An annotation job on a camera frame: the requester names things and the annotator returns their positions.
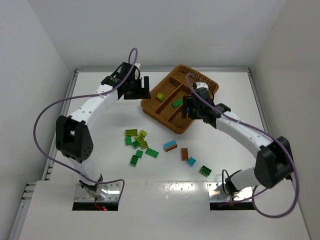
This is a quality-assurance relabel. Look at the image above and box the teal 2x4 lego brick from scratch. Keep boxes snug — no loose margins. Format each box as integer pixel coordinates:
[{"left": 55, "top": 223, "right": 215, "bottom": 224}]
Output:
[{"left": 163, "top": 140, "right": 177, "bottom": 150}]

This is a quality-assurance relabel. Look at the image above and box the green 2x4 plate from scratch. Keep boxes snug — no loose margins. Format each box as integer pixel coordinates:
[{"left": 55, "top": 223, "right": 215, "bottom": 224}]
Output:
[{"left": 172, "top": 99, "right": 183, "bottom": 108}]

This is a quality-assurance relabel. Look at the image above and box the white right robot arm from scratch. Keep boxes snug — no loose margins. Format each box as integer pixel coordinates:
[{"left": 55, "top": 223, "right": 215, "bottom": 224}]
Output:
[{"left": 182, "top": 82, "right": 294, "bottom": 196}]

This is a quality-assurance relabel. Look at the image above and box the brown wicker divided basket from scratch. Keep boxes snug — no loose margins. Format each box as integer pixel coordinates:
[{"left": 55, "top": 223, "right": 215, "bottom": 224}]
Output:
[{"left": 140, "top": 65, "right": 219, "bottom": 134}]

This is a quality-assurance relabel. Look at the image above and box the green lego near right base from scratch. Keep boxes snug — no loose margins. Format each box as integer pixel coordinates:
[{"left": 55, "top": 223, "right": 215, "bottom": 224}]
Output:
[{"left": 199, "top": 165, "right": 212, "bottom": 177}]

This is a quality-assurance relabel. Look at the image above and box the green 2x4 flat lego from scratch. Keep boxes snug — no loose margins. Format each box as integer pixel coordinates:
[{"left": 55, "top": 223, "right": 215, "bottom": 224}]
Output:
[{"left": 145, "top": 148, "right": 159, "bottom": 159}]

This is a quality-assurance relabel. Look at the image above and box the green lego upside down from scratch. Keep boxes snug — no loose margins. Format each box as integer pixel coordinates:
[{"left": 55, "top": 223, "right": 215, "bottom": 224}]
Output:
[{"left": 129, "top": 155, "right": 139, "bottom": 167}]

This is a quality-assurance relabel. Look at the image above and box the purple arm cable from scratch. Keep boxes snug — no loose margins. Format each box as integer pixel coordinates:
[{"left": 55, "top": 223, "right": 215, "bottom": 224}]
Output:
[
  {"left": 32, "top": 47, "right": 139, "bottom": 198},
  {"left": 186, "top": 72, "right": 300, "bottom": 218}
]

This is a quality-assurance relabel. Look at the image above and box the brown 2x4 lego plate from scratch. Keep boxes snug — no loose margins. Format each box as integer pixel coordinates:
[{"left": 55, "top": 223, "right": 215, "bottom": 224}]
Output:
[{"left": 165, "top": 144, "right": 178, "bottom": 152}]

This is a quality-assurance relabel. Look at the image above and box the lime 2x3 lego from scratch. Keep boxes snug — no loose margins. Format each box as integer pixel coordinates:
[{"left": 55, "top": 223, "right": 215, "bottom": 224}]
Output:
[{"left": 156, "top": 92, "right": 166, "bottom": 102}]

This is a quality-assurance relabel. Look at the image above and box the small lime lego top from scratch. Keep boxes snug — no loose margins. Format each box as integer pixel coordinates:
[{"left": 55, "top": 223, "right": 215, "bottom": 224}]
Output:
[{"left": 139, "top": 130, "right": 147, "bottom": 138}]

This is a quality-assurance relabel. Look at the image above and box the green square lego left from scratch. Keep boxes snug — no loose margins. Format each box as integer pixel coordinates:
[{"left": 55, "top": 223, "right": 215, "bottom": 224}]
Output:
[{"left": 124, "top": 136, "right": 132, "bottom": 146}]

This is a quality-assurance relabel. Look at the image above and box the small teal square lego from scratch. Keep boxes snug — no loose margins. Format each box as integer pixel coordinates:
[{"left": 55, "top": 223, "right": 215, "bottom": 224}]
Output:
[{"left": 187, "top": 157, "right": 196, "bottom": 167}]

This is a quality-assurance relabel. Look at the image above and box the lime green 2x4 lego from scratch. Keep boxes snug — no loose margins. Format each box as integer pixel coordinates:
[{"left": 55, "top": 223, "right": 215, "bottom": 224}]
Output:
[{"left": 125, "top": 129, "right": 138, "bottom": 137}]

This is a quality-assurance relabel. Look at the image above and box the lime lego tilted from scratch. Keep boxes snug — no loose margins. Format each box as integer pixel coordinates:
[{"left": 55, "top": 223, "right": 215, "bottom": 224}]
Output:
[{"left": 135, "top": 134, "right": 145, "bottom": 144}]

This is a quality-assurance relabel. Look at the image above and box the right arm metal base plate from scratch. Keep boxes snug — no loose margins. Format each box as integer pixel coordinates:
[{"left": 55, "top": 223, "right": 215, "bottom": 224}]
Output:
[{"left": 207, "top": 181, "right": 256, "bottom": 203}]

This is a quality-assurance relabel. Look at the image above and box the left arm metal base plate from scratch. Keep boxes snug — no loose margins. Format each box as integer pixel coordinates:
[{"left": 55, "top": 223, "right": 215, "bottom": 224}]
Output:
[{"left": 74, "top": 181, "right": 123, "bottom": 203}]

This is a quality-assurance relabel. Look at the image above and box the green square lego lower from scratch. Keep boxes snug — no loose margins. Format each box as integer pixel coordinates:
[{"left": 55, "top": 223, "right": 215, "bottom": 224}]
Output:
[{"left": 135, "top": 150, "right": 144, "bottom": 158}]

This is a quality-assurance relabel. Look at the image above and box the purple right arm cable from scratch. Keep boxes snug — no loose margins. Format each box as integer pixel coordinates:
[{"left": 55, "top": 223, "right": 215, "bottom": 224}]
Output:
[{"left": 186, "top": 72, "right": 300, "bottom": 218}]

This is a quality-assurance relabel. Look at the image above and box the lime square lego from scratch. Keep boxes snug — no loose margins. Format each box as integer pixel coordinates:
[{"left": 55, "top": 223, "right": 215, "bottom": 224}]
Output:
[{"left": 140, "top": 141, "right": 149, "bottom": 149}]

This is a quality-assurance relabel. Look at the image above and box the green square lego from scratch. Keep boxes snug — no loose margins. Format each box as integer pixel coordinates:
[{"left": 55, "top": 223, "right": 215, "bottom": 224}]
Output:
[
  {"left": 124, "top": 136, "right": 132, "bottom": 146},
  {"left": 135, "top": 150, "right": 144, "bottom": 158}
]

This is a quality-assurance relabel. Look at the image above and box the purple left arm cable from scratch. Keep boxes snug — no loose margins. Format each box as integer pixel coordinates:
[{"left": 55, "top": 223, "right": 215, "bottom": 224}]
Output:
[{"left": 32, "top": 47, "right": 139, "bottom": 198}]

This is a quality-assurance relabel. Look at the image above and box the brown flat lego plate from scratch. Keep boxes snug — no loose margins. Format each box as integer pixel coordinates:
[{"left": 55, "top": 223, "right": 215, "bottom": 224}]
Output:
[{"left": 181, "top": 148, "right": 189, "bottom": 162}]

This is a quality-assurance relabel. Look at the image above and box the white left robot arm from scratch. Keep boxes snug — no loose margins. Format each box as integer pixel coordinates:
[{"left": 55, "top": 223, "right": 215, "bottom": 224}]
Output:
[{"left": 55, "top": 62, "right": 151, "bottom": 199}]

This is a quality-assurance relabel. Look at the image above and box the small green lego middle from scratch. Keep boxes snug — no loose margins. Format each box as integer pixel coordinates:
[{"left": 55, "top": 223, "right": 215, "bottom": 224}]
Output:
[{"left": 132, "top": 141, "right": 140, "bottom": 149}]

